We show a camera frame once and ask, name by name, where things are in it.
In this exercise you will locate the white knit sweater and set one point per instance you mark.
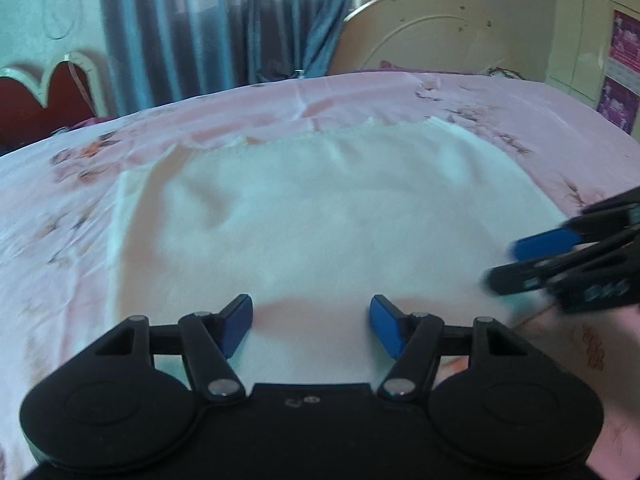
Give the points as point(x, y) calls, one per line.
point(325, 210)

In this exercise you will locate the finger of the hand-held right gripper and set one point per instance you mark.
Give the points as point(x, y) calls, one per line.
point(545, 245)
point(530, 275)

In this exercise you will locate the red scalloped headboard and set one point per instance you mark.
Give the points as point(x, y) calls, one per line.
point(25, 105)

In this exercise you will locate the pink floral bedsheet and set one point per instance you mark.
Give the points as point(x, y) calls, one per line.
point(75, 200)

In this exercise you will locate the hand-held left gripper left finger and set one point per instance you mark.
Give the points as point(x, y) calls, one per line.
point(236, 322)

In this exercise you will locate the cream wardrobe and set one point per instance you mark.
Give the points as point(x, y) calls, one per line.
point(580, 20)

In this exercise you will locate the dark floral pillow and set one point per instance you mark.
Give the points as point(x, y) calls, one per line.
point(505, 73)

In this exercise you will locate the purple wall poster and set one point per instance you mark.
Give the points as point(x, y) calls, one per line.
point(626, 42)
point(619, 105)

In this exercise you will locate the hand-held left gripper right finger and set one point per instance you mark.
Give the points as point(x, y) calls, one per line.
point(387, 325)

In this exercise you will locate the cream round headboard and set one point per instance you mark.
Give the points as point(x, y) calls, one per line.
point(425, 45)

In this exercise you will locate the blue-grey curtain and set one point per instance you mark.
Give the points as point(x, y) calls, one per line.
point(200, 25)

